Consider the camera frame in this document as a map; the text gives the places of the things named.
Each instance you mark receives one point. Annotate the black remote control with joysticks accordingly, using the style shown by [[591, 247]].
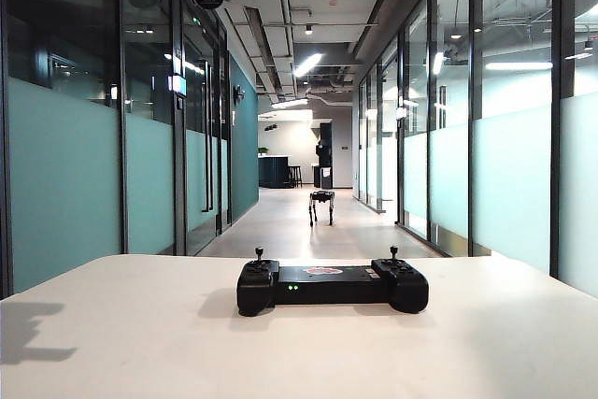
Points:
[[331, 287]]

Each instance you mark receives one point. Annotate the black quadruped robot dog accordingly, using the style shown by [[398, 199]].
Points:
[[321, 203]]

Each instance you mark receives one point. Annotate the small lit door plate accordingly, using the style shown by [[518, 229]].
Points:
[[401, 113]]

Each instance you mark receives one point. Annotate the wooden bar stool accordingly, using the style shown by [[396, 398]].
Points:
[[295, 175]]

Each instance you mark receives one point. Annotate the dark counter cabinet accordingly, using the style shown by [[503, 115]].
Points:
[[274, 172]]

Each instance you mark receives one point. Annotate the green potted plant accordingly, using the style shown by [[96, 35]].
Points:
[[263, 151]]

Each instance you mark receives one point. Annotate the long linear ceiling light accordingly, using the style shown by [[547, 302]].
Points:
[[307, 64]]

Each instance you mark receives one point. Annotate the small black ceiling spotlight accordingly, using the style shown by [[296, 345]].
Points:
[[308, 29]]

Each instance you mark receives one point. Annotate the black wall-mounted ornament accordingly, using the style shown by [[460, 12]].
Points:
[[239, 93]]

